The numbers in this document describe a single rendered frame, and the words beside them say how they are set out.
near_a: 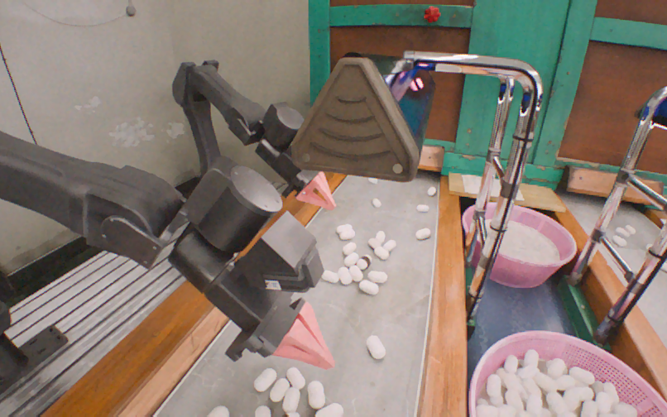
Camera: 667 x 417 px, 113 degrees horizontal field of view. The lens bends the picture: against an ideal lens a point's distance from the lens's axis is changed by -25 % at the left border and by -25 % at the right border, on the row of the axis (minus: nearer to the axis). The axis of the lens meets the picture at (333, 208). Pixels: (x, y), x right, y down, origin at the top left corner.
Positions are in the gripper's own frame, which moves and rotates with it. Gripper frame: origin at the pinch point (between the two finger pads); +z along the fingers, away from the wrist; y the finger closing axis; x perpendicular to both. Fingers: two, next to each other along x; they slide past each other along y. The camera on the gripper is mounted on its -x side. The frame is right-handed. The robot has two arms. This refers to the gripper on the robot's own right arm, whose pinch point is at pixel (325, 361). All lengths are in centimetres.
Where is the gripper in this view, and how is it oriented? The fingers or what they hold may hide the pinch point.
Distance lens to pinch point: 34.3
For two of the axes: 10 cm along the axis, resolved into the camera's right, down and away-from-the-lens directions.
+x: -6.1, 5.7, 5.6
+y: 3.3, -4.5, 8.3
